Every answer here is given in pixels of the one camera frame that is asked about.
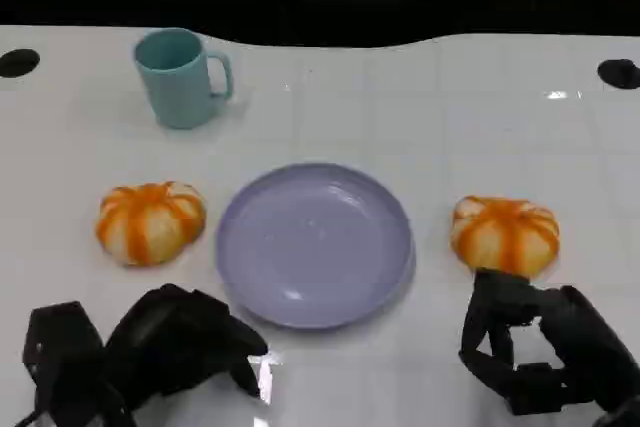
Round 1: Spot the lilac plate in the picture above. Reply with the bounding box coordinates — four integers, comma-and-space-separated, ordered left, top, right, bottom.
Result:
215, 162, 416, 331

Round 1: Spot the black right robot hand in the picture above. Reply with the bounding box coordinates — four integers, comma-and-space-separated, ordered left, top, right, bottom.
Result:
458, 269, 640, 426

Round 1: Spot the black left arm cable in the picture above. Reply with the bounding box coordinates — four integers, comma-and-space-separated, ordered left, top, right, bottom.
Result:
13, 409, 49, 427

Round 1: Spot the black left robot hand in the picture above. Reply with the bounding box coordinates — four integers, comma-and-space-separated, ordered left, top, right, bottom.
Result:
103, 282, 270, 412

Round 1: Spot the orange and white bread roll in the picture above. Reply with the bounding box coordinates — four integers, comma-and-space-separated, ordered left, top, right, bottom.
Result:
449, 195, 561, 280
95, 180, 207, 268

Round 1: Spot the black table cable hole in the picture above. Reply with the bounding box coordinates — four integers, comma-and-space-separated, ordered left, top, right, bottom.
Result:
0, 49, 41, 80
597, 58, 640, 91

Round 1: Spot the pale green mug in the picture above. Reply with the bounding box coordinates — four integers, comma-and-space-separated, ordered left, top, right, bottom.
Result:
132, 28, 235, 130

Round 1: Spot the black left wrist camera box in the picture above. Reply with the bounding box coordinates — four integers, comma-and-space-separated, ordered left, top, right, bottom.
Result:
22, 300, 137, 427

